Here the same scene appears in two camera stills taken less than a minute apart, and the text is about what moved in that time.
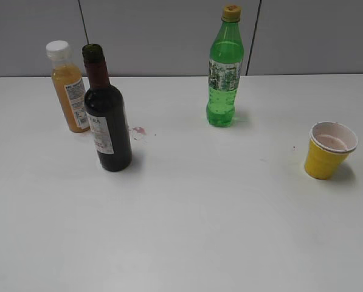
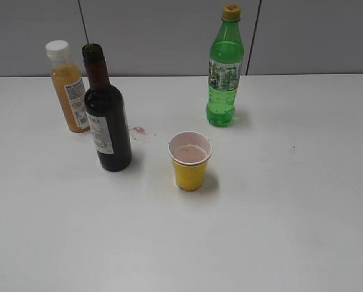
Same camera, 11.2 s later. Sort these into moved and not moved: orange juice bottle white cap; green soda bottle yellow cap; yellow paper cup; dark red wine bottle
Moved: yellow paper cup
Not moved: green soda bottle yellow cap; orange juice bottle white cap; dark red wine bottle
